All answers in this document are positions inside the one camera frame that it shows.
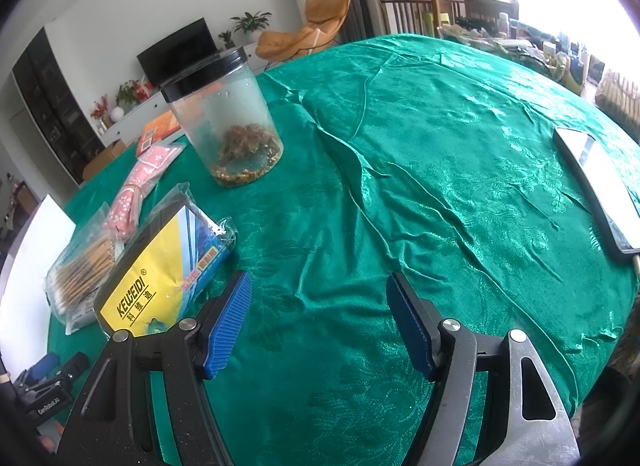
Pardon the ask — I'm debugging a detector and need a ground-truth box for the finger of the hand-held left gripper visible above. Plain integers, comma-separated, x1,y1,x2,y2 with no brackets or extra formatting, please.
27,353,60,383
54,351,91,383

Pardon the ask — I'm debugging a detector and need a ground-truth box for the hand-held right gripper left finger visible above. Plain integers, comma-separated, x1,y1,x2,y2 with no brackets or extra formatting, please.
65,270,254,466

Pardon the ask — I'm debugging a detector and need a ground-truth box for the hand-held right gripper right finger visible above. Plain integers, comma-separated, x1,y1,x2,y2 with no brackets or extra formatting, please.
386,272,581,466

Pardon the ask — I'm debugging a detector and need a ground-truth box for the yellow blue Keweidi packet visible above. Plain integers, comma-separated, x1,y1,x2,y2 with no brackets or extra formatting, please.
92,181,238,341

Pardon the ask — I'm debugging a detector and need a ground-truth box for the cotton swab packet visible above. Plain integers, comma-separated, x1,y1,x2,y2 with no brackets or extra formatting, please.
45,201,126,327

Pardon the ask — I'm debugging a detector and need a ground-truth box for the white cardboard box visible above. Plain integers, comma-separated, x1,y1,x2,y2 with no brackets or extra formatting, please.
0,194,76,377

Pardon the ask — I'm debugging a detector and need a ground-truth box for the pink floral cloth bundle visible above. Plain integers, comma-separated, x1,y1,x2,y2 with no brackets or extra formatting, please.
105,142,187,241

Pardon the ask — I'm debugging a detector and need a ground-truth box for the green tablecloth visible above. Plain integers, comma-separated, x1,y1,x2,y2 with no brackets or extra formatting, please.
47,33,640,466

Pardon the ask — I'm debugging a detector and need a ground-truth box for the orange book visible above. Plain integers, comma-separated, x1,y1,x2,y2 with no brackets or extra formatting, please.
135,110,183,155

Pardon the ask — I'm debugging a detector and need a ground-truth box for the brown cardboard carton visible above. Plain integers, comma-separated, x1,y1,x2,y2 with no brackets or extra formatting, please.
82,140,128,181

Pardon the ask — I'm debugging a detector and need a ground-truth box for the clear jar black lid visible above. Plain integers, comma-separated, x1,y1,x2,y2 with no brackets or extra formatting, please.
160,46,285,187

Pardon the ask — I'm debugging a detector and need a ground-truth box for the smartphone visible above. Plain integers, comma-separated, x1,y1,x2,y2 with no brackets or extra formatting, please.
552,127,640,261

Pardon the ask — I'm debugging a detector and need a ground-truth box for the red flower arrangement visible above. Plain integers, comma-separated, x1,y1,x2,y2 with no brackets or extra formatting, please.
90,94,113,134

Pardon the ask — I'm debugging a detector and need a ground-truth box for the dark display cabinet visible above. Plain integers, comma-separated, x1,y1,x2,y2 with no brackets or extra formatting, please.
12,28,106,187

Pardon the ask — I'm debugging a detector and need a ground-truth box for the black television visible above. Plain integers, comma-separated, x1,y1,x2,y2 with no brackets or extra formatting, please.
136,17,221,84

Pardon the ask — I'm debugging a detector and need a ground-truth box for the orange lounge chair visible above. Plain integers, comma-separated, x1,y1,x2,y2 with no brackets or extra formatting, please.
255,0,352,61

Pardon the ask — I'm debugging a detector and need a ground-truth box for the large potted plant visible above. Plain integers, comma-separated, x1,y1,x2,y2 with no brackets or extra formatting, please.
230,10,273,44

